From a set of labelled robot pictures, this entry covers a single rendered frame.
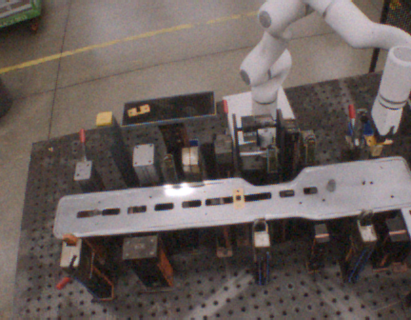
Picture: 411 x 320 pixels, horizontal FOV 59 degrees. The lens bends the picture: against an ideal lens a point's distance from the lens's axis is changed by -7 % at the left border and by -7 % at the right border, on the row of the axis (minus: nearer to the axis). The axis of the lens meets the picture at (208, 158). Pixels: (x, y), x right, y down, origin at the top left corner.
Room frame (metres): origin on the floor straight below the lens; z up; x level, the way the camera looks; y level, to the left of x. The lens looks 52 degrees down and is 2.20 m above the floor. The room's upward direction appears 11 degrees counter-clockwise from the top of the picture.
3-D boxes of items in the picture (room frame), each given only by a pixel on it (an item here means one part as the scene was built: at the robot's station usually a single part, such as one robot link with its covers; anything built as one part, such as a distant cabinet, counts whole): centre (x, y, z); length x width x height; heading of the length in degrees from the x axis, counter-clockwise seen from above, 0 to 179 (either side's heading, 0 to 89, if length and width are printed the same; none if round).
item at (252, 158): (0.93, -0.20, 0.94); 0.18 x 0.13 x 0.49; 84
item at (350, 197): (0.73, -0.06, 1.00); 1.38 x 0.22 x 0.02; 84
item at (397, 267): (0.48, -0.68, 0.84); 0.11 x 0.06 x 0.29; 174
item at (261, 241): (0.56, -0.12, 0.87); 0.12 x 0.09 x 0.35; 174
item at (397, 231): (0.50, -0.60, 0.84); 0.11 x 0.10 x 0.28; 174
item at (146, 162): (0.94, 0.23, 0.90); 0.13 x 0.10 x 0.41; 174
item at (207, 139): (0.96, -0.01, 0.90); 0.05 x 0.05 x 0.40; 84
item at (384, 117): (0.69, -0.54, 1.38); 0.10 x 0.07 x 0.11; 175
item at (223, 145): (0.94, -0.07, 0.89); 0.13 x 0.11 x 0.38; 174
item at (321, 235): (0.54, -0.33, 0.84); 0.11 x 0.08 x 0.29; 174
